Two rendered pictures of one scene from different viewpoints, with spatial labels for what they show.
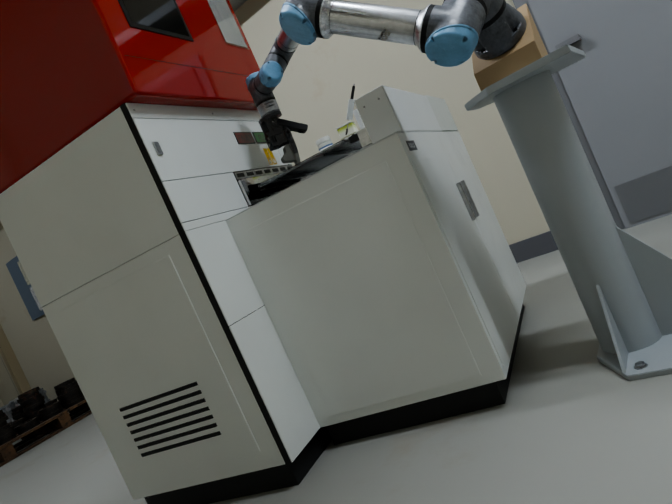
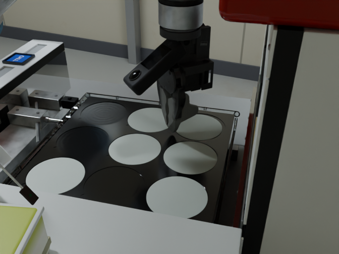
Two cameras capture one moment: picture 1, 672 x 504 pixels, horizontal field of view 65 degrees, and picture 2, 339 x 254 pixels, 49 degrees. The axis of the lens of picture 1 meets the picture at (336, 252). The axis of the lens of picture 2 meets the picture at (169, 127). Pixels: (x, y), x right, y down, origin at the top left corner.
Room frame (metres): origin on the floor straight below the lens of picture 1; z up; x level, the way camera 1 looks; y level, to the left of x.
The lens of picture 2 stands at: (2.55, -0.14, 1.33)
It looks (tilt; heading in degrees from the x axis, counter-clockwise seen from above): 33 degrees down; 169
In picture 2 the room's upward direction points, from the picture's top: straight up
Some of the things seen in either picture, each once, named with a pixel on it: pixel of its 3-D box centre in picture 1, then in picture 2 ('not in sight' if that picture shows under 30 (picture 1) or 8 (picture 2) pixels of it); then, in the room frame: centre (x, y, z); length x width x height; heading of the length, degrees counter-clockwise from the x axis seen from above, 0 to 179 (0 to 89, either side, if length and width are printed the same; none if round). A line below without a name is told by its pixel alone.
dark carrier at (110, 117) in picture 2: (320, 162); (134, 149); (1.97, -0.09, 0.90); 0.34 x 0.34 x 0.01; 64
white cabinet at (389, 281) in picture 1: (405, 267); not in sight; (2.00, -0.21, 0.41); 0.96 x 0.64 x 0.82; 154
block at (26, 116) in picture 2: not in sight; (29, 116); (1.80, -0.30, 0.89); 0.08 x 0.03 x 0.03; 64
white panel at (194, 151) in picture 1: (232, 160); (267, 62); (1.90, 0.20, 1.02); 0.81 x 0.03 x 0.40; 154
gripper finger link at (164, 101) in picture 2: (290, 156); (176, 106); (1.92, 0.01, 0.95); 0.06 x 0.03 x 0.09; 105
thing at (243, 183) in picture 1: (274, 186); (246, 162); (2.05, 0.11, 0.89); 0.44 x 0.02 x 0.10; 154
